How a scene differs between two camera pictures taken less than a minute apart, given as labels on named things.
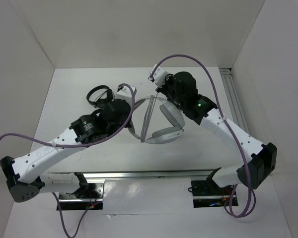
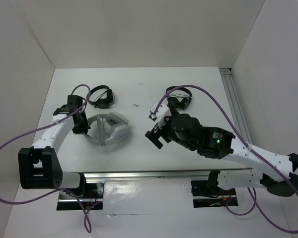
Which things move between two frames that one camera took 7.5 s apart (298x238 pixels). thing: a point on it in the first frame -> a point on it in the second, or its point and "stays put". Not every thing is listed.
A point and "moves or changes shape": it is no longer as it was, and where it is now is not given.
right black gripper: (169, 78) -> (153, 136)
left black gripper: (128, 116) -> (83, 129)
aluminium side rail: (234, 102) stays put
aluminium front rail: (101, 176) stays put
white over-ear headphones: (166, 135) moves or changes shape
